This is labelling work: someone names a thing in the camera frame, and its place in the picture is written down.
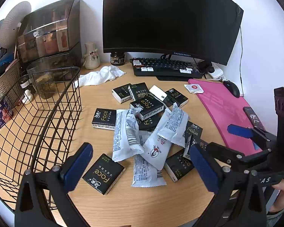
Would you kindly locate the white round fan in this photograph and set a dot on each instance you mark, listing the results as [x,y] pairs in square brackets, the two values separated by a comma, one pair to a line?
[11,23]

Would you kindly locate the small labelled bottle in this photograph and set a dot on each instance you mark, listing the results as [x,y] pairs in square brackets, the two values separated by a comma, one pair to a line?
[24,84]

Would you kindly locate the beige plastic basket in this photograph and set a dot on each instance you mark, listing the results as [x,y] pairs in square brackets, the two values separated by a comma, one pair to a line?
[7,80]

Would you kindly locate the white power strip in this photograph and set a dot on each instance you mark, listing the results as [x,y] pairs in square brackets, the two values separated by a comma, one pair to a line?
[216,72]

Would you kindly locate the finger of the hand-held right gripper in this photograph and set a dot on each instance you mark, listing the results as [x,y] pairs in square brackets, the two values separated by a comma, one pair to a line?
[239,131]
[222,150]

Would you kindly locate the black computer mouse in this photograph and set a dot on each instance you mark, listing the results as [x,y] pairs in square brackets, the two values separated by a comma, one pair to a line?
[232,88]

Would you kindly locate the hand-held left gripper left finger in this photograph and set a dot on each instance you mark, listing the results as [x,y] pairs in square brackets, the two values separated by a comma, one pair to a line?
[78,167]

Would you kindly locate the dark mechanical keyboard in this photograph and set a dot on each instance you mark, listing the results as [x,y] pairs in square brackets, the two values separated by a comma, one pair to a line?
[165,66]

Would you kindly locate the white sachet with red circle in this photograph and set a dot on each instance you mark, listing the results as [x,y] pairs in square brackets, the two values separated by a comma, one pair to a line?
[194,88]

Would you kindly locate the pile of black tissue packs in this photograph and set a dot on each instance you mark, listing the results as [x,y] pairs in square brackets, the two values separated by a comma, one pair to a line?
[104,175]

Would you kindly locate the black power adapter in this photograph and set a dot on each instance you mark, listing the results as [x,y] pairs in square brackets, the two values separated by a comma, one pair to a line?
[206,66]

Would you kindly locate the black curved monitor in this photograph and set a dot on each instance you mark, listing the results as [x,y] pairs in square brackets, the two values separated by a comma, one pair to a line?
[170,16]

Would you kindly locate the smoked acrylic cosmetic organizer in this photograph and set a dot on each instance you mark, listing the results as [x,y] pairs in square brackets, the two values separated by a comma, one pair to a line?
[49,28]

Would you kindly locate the clear glass jar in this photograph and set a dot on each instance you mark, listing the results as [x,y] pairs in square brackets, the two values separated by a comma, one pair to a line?
[47,85]

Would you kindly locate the cream ceramic vase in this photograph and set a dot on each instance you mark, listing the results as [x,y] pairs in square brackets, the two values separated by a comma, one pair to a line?
[91,59]

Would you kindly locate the white crumpled cloth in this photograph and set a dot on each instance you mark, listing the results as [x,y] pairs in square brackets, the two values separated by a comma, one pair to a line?
[97,76]

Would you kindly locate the white snack packet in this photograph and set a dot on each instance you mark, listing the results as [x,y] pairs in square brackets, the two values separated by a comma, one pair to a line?
[126,132]
[175,125]
[144,172]
[156,151]

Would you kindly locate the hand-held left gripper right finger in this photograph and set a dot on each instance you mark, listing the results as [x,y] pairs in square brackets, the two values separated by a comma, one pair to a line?
[203,170]

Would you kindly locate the black jar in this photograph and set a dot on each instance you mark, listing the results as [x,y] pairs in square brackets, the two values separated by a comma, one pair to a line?
[117,59]

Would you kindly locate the wooden desktop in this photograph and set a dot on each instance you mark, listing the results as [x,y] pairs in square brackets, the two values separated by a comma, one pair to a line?
[137,205]

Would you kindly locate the blue label can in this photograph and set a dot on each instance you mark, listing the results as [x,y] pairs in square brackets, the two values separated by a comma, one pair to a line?
[1,113]

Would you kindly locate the small white box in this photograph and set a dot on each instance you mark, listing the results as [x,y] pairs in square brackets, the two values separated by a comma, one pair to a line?
[157,92]

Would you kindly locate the pink mouse mat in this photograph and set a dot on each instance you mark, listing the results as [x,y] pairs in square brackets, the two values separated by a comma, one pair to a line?
[222,108]

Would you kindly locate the small white bottle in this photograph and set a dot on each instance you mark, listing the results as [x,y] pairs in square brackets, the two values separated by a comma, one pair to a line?
[27,98]

